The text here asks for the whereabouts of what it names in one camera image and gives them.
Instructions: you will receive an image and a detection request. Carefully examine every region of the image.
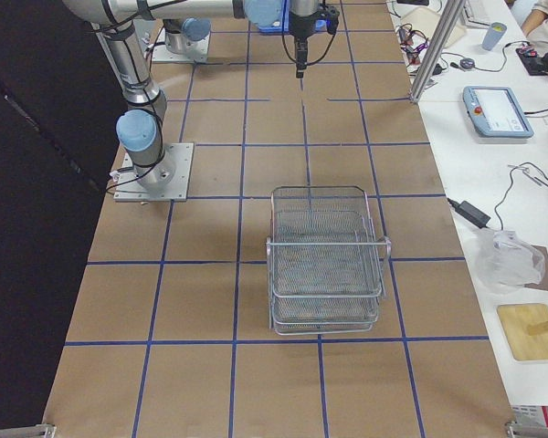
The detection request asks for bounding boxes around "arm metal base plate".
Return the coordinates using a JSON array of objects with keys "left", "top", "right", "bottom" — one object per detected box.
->
[
  {"left": 111, "top": 142, "right": 195, "bottom": 202},
  {"left": 152, "top": 30, "right": 210, "bottom": 64}
]

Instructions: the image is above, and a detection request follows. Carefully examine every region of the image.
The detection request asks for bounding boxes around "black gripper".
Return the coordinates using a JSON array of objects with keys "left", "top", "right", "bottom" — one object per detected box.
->
[{"left": 289, "top": 0, "right": 317, "bottom": 78}]

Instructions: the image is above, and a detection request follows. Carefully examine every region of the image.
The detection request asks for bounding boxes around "wooden cutting board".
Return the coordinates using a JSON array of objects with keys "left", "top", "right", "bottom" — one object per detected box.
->
[{"left": 497, "top": 303, "right": 548, "bottom": 361}]

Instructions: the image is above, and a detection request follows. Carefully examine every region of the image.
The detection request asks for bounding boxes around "blue plastic tray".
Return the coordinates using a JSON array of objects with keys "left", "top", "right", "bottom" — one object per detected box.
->
[{"left": 256, "top": 0, "right": 326, "bottom": 36}]

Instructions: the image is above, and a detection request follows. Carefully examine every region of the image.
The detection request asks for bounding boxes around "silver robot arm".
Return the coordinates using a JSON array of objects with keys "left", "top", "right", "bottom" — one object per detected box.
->
[
  {"left": 65, "top": 1, "right": 338, "bottom": 197},
  {"left": 163, "top": 17, "right": 211, "bottom": 55}
]

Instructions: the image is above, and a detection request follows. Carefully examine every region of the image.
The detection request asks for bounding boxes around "aluminium frame post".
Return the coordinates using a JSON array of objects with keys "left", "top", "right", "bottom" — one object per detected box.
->
[{"left": 409, "top": 0, "right": 465, "bottom": 103}]

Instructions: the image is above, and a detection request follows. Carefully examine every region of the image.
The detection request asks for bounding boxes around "clear plastic bag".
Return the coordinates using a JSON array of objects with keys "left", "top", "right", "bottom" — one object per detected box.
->
[{"left": 475, "top": 229, "right": 546, "bottom": 291}]

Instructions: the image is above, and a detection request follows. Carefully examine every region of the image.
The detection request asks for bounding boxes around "blue cup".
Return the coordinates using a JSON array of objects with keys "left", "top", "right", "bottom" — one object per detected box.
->
[{"left": 481, "top": 22, "right": 507, "bottom": 51}]

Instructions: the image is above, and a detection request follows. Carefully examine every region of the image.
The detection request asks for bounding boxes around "blue teach pendant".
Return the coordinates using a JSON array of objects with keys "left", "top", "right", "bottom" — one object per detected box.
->
[{"left": 462, "top": 86, "right": 534, "bottom": 140}]

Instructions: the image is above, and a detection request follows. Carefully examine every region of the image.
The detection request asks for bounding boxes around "black power adapter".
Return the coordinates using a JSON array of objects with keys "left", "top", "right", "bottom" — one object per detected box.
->
[{"left": 454, "top": 201, "right": 490, "bottom": 229}]

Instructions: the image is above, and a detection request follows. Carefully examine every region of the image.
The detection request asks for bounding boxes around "cream plastic tray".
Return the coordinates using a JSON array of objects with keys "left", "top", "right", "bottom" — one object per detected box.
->
[{"left": 401, "top": 6, "right": 467, "bottom": 48}]

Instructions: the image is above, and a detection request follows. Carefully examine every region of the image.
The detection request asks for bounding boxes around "wire mesh shelf rack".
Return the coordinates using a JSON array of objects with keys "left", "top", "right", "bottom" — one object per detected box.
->
[{"left": 266, "top": 186, "right": 391, "bottom": 335}]

